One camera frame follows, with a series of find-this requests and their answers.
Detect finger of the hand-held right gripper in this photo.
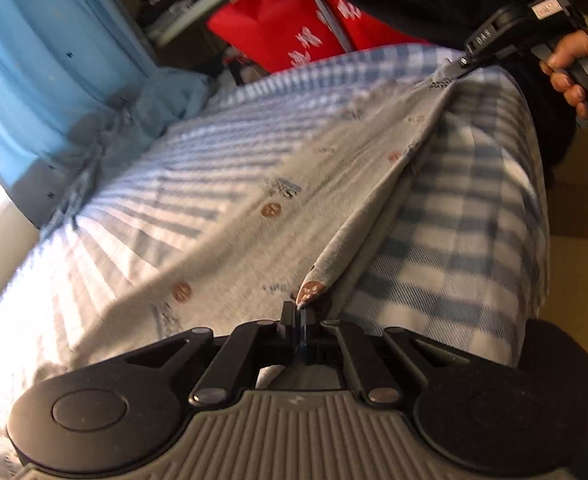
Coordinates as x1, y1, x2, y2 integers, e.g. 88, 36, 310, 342
443, 11, 509, 82

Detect red bag with white print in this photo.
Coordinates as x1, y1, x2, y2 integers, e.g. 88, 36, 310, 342
206, 0, 431, 74

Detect person's right hand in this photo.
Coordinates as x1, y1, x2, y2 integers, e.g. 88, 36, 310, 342
539, 29, 588, 120

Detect white shelf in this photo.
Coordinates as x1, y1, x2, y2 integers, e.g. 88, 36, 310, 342
114, 0, 235, 48

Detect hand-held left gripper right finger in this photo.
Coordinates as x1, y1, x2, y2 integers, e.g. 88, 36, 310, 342
299, 306, 480, 407

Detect blue curtain with grey hem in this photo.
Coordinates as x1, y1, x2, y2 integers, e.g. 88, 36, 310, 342
0, 0, 216, 232

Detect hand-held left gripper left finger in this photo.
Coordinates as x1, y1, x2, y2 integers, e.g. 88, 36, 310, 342
119, 301, 301, 409

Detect blue checked bed sheet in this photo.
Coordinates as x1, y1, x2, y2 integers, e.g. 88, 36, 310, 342
0, 42, 550, 480

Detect grey printed pants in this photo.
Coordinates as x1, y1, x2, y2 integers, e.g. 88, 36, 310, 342
139, 55, 465, 392

